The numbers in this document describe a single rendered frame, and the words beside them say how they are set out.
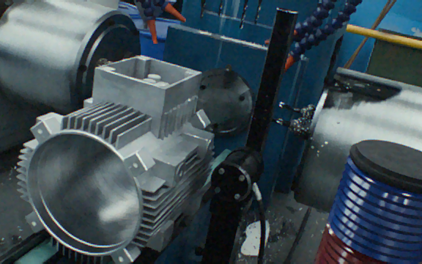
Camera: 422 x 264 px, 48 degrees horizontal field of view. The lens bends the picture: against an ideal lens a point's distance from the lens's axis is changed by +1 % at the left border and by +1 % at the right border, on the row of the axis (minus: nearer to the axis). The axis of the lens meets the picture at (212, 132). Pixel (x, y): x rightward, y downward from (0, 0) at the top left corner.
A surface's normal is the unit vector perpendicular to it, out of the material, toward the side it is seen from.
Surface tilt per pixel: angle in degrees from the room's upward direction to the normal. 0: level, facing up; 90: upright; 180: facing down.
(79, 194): 43
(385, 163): 0
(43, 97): 111
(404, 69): 92
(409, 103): 28
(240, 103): 90
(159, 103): 90
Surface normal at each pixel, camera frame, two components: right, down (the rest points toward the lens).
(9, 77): -0.38, 0.47
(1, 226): 0.19, -0.91
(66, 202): 0.80, -0.41
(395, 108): -0.05, -0.58
